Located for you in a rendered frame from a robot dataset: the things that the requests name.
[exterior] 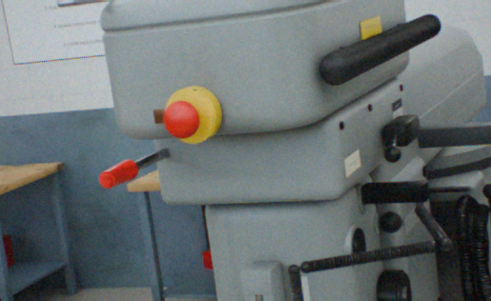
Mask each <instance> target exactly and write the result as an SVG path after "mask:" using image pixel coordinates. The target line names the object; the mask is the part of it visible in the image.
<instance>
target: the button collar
mask: <svg viewBox="0 0 491 301"><path fill-rule="evenodd" d="M176 101H185V102H188V103H191V104H192V105H193V106H194V107H195V110H197V112H198V115H199V126H198V129H197V131H196V133H195V134H194V135H192V136H190V137H188V138H186V139H179V138H178V139H179V140H181V141H184V142H187V143H191V144H195V143H199V142H202V141H203V140H207V139H209V138H211V137H212V136H213V135H214V134H215V133H217V130H218V128H219V126H220V124H221V120H222V110H221V107H220V105H219V103H218V101H217V98H216V97H215V96H214V95H213V94H212V93H211V92H210V91H209V90H207V89H203V88H201V87H188V88H184V89H181V90H178V91H177V92H175V93H174V94H173V95H172V96H171V97H170V99H169V101H168V103H167V104H166V108H167V107H168V106H169V105H170V104H171V103H173V102H176ZM166 108H165V109H166Z"/></svg>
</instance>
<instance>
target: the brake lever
mask: <svg viewBox="0 0 491 301"><path fill-rule="evenodd" d="M170 157H171V156H170V151H169V148H166V149H165V148H164V149H161V150H159V151H157V152H155V153H152V154H151V155H147V156H145V157H142V158H141V159H139V160H137V161H135V162H134V161H132V160H125V161H123V162H122V163H118V164H117V165H115V166H113V167H112V168H110V169H109V170H107V171H103V172H102V173H101V175H100V183H101V186H102V187H104V188H107V189H109V188H111V187H114V186H118V185H121V184H123V183H126V182H128V181H130V180H133V179H134V178H136V176H137V175H138V171H142V170H143V169H145V168H147V167H149V166H150V165H152V164H154V163H158V162H159V161H161V160H163V159H165V158H170Z"/></svg>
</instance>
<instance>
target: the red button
mask: <svg viewBox="0 0 491 301"><path fill-rule="evenodd" d="M164 124H165V126H166V130H167V131H168V132H169V133H170V134H172V135H173V136H174V137H176V138H179V139H186V138H188V137H190V136H192V135H194V134H195V133H196V131H197V129H198V126H199V115H198V112H197V110H195V107H194V106H193V105H192V104H191V103H188V102H185V101H176V102H173V103H171V104H170V105H169V106H168V107H167V108H166V109H165V113H164Z"/></svg>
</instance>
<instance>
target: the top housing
mask: <svg viewBox="0 0 491 301"><path fill-rule="evenodd" d="M399 23H407V20H406V12H405V4H404V0H116V1H113V2H110V3H109V4H108V5H106V6H105V8H104V9H103V10H102V13H101V16H100V28H101V29H102V30H103V31H104V32H105V34H104V35H103V36H102V37H103V44H104V49H105V53H106V59H107V64H108V74H109V80H110V86H111V92H112V97H113V106H114V111H115V117H116V122H117V125H118V127H119V129H120V130H121V132H124V133H125V134H127V136H128V137H131V138H133V139H136V140H158V139H172V138H176V137H174V136H173V135H172V134H170V133H169V132H168V131H167V130H166V126H165V124H156V123H155V122H154V117H153V110H161V109H165V108H166V104H167V103H168V101H169V99H170V97H171V96H172V95H173V94H174V93H175V92H177V91H178V90H181V89H184V88H188V87H201V88H203V89H207V90H209V91H210V92H211V93H212V94H213V95H214V96H215V97H216V98H217V101H218V103H219V105H220V107H221V110H222V120H221V124H220V126H219V128H218V130H217V133H215V134H214V135H221V134H234V133H259V132H269V131H278V130H289V129H293V128H298V127H302V126H308V125H311V124H313V123H316V122H317V121H319V120H320V119H321V118H324V117H326V116H328V115H329V114H330V113H332V112H334V111H336V110H339V109H340V108H342V107H344V106H345V105H346V104H348V103H350V102H352V101H354V100H356V99H357V98H359V97H361V96H362V95H363V94H366V93H368V91H370V90H372V89H374V88H376V87H377V86H380V85H382V84H383V83H385V82H386V81H388V80H389V79H391V78H393V77H395V76H397V75H399V74H400V73H402V72H403V71H404V70H405V69H406V68H407V67H408V64H409V62H410V52H409V51H407V52H404V53H402V54H400V55H398V56H396V57H395V58H393V59H391V60H389V61H387V62H384V63H382V64H380V65H378V66H377V67H375V68H373V69H371V70H368V71H366V72H364V73H362V74H361V75H360V76H358V77H356V78H354V79H351V80H349V81H347V82H345V83H344V84H342V85H339V86H330V85H329V84H327V83H326V82H325V81H324V80H322V79H321V76H320V74H319V64H320V62H321V60H322V57H323V56H326V55H327V54H329V53H331V52H333V51H336V50H339V47H342V46H350V45H353V44H355V43H356V42H358V41H361V40H362V39H365V38H370V37H371V36H374V35H376V34H379V33H380V32H383V31H385V30H389V29H391V28H395V27H397V26H398V24H399Z"/></svg>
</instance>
